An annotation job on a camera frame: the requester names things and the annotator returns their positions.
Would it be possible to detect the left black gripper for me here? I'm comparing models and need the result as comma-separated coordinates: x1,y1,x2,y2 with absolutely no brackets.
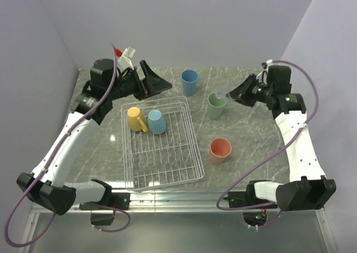
108,60,172,101

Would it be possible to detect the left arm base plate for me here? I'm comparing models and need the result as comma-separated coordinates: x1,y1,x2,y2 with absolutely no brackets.
79,192,131,210

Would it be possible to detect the yellow ceramic mug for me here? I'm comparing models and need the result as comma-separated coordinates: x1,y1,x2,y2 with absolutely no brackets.
127,106,148,133

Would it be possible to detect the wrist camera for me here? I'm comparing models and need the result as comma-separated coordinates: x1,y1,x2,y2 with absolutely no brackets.
115,46,136,70
261,59,274,74

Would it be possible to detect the light blue ceramic mug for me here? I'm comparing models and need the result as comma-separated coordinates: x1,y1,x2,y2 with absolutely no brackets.
147,110,166,135

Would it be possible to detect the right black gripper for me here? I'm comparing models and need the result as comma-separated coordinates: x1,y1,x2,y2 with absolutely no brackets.
226,74,273,108

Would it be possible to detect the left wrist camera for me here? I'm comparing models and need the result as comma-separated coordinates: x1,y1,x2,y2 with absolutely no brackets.
115,46,136,70

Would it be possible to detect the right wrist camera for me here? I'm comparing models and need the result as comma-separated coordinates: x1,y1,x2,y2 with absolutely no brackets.
261,59,274,74

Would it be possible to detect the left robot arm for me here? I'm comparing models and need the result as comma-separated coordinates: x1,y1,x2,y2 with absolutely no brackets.
17,59,172,215

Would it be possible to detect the blue plastic tumbler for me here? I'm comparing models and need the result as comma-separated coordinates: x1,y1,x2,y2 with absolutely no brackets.
181,70,199,96

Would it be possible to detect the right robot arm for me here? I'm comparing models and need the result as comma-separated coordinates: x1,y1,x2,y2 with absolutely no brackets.
227,60,336,211

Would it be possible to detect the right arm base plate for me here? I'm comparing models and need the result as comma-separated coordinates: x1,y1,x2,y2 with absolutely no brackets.
223,191,269,208

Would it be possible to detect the white wire dish rack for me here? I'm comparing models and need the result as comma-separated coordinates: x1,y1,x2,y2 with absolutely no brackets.
121,96,205,191

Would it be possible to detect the green plastic tumbler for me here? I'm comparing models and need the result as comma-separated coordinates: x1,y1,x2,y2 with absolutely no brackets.
207,93,226,120

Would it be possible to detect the aluminium mounting rail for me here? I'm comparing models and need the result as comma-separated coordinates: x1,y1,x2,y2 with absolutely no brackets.
31,188,326,213

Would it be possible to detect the salmon pink plastic tumbler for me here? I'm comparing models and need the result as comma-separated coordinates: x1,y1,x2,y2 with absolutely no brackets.
210,138,232,165

